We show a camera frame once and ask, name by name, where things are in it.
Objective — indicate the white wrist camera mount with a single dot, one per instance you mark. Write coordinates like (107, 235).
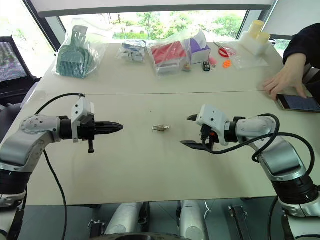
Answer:
(215, 117)
(81, 106)

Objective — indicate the black metal bracket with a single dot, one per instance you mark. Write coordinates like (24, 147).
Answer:
(238, 220)
(96, 228)

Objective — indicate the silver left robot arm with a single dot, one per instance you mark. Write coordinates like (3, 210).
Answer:
(30, 140)

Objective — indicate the small black box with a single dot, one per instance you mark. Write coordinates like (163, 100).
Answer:
(206, 66)

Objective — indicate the small colourful figurine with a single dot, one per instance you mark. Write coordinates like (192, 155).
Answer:
(186, 67)

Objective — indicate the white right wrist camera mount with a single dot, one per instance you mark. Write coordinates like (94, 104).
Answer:
(215, 117)

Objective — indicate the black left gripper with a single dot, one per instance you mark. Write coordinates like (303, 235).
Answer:
(86, 131)

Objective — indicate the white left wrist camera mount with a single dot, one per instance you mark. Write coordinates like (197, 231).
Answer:
(81, 106)

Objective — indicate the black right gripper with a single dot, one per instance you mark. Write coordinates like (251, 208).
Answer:
(207, 135)

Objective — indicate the white foam holder block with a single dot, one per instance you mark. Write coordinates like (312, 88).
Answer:
(252, 42)

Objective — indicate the white roller window blind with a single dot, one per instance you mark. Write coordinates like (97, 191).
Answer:
(150, 6)

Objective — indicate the black mesh office chair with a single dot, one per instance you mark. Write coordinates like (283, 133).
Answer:
(12, 65)

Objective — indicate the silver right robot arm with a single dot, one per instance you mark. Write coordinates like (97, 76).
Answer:
(280, 155)

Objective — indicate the dark window frame post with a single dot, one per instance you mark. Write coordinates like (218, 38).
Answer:
(43, 25)

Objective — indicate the pale yellow cup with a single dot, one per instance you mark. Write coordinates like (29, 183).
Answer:
(263, 37)
(257, 26)

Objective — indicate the person's dark sleeved forearm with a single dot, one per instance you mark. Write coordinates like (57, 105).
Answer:
(303, 40)

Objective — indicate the orange plastic piece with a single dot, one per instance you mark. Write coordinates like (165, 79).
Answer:
(227, 64)

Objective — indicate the grey white box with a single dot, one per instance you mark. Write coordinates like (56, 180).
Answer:
(168, 68)

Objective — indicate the bag of blue white parts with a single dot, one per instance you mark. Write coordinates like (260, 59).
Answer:
(131, 52)

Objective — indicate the clear bag around dustpans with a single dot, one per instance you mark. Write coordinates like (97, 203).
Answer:
(96, 52)

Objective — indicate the smartphone with lit screen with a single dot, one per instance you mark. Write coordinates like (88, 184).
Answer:
(300, 102)

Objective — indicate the pink plastic piece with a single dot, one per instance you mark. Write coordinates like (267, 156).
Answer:
(212, 60)

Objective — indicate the silver rounded robot leg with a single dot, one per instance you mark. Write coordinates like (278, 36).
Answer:
(192, 217)
(123, 217)

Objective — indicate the green plastic dustpan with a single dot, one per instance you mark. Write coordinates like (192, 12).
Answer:
(71, 60)

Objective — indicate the person's bare hand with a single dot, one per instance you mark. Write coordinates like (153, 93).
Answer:
(287, 75)

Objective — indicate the purple and white box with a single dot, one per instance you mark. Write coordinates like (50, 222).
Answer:
(200, 53)

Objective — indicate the red box in plastic bag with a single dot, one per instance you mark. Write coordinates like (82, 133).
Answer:
(168, 53)

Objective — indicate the clear flat plastic bag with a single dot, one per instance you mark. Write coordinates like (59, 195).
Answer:
(250, 61)

